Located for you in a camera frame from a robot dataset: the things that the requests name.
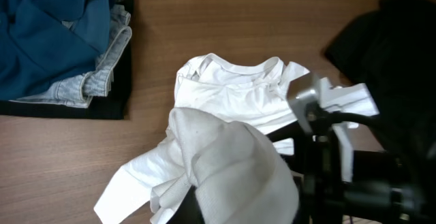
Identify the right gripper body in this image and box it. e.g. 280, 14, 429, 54
267, 110, 354, 223

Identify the white t-shirt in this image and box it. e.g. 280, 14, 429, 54
94, 53, 307, 223

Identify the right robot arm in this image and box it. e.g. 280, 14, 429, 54
267, 112, 435, 223

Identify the black t-shirt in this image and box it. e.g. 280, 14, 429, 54
324, 0, 435, 149

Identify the folded black garment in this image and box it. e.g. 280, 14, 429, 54
1, 0, 134, 120

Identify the folded light denim garment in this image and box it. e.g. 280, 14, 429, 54
16, 4, 132, 108

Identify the folded blue shirt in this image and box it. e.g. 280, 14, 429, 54
1, 0, 114, 100

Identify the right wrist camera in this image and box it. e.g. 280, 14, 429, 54
286, 73, 379, 182

